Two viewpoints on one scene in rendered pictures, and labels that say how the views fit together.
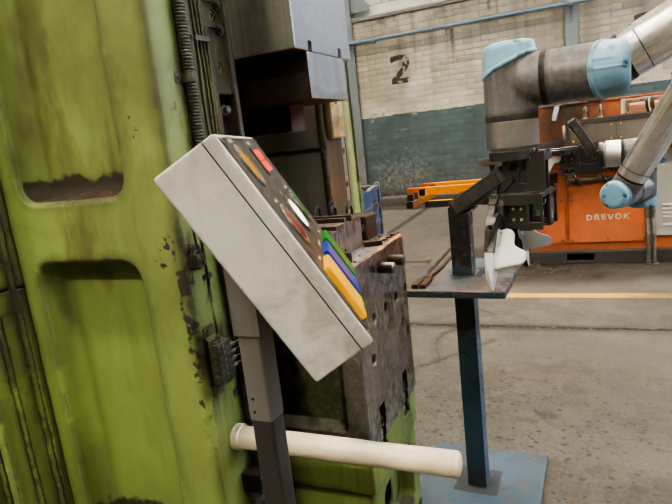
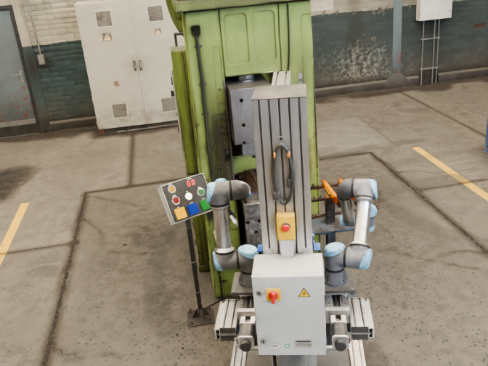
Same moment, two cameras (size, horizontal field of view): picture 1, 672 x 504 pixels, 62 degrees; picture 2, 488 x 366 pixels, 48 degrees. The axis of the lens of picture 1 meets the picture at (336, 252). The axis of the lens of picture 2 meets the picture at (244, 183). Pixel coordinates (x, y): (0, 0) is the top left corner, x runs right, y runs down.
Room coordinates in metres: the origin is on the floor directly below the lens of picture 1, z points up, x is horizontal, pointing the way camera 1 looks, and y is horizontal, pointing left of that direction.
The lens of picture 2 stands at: (-0.74, -3.17, 2.65)
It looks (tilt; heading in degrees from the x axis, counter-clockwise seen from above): 23 degrees down; 59
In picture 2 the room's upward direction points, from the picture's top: 5 degrees counter-clockwise
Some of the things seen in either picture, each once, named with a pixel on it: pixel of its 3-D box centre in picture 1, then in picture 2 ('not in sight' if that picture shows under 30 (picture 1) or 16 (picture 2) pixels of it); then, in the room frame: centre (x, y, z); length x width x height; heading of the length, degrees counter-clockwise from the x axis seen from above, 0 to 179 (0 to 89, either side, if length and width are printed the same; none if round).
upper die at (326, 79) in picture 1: (248, 90); (250, 139); (1.38, 0.16, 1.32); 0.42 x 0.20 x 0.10; 66
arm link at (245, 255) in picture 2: not in sight; (247, 257); (0.69, -0.77, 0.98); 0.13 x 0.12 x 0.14; 149
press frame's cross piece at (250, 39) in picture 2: not in sight; (245, 35); (1.48, 0.28, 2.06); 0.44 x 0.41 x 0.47; 66
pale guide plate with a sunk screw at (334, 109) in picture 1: (333, 107); not in sight; (1.63, -0.04, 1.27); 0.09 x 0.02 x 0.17; 156
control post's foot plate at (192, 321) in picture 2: not in sight; (200, 312); (0.75, 0.13, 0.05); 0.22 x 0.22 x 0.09; 66
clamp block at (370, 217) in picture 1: (351, 227); not in sight; (1.48, -0.05, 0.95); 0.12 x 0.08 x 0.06; 66
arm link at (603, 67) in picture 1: (586, 72); not in sight; (0.80, -0.38, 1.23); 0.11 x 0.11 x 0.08; 59
